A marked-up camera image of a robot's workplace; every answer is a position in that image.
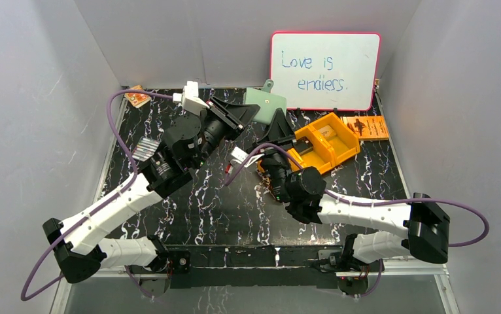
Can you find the beige card in bin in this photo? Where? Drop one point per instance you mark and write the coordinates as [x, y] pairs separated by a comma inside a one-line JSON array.
[[327, 132]]

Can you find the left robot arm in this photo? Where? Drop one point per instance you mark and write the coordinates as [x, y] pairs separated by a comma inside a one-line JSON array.
[[82, 245]]

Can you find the green card holder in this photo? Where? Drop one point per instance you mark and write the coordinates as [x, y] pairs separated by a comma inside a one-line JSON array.
[[267, 101]]

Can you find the marker pen set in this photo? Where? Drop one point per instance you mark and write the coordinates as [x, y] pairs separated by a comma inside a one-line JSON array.
[[145, 149]]

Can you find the small black box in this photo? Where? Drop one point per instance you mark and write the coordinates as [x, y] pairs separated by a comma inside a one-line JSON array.
[[303, 146]]

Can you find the small orange card box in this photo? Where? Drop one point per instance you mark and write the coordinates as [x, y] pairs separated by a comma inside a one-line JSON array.
[[137, 100]]

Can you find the orange divided bin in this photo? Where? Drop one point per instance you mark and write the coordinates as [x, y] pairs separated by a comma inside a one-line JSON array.
[[326, 155]]

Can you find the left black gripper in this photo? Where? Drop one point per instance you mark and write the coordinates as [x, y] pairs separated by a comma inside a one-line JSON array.
[[226, 116]]

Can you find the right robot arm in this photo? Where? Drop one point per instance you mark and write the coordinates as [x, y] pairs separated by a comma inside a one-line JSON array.
[[295, 161]]

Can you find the orange book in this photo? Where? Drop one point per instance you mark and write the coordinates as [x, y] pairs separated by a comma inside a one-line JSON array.
[[367, 128]]

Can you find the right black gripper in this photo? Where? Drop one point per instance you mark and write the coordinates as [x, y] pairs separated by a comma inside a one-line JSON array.
[[278, 131]]

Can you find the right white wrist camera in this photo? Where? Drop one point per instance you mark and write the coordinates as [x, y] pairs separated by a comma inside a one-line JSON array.
[[237, 157]]

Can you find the pink framed whiteboard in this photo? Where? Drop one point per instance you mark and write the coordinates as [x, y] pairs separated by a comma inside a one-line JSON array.
[[321, 71]]

